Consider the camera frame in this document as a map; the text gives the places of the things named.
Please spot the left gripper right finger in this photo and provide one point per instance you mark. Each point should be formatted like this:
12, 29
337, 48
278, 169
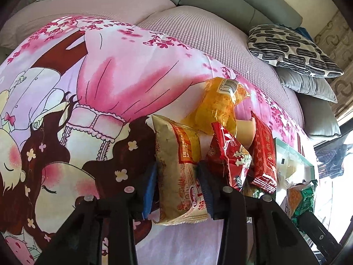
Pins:
277, 241

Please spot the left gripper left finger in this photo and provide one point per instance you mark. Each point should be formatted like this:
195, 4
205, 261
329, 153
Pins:
79, 240

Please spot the dark green biscuit pack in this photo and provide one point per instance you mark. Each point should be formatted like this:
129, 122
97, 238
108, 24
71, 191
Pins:
307, 203

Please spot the red patterned flat pack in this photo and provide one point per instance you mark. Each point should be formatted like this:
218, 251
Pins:
263, 172

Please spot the clear bag white pastry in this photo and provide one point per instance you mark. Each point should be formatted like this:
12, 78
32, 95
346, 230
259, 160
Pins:
286, 165

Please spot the beige brown snack pack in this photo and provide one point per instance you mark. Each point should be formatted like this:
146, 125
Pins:
178, 153

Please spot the red nice snack pack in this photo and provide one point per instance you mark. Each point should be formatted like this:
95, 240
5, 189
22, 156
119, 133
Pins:
228, 160

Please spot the cream calligraphy snack pack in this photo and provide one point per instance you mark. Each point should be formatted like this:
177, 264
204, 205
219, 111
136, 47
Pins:
293, 198

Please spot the clear green biscuit pack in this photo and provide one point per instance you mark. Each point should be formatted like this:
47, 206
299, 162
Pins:
251, 190

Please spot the teal white cardboard tray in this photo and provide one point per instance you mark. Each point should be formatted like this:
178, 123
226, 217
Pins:
305, 169

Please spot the jelly cup pink lid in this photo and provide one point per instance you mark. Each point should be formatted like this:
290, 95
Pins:
246, 132

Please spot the yellow orange snack pack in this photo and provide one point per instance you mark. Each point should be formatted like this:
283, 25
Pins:
217, 104

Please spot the cartoon print pink cloth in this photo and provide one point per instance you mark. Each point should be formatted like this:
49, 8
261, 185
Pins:
77, 98

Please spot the black white patterned pillow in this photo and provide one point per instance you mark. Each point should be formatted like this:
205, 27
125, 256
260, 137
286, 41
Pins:
282, 47

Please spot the pink textured sofa cover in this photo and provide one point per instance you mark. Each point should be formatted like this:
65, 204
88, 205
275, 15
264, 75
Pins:
196, 27

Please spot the patterned beige curtain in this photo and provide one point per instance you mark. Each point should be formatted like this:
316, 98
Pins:
335, 39

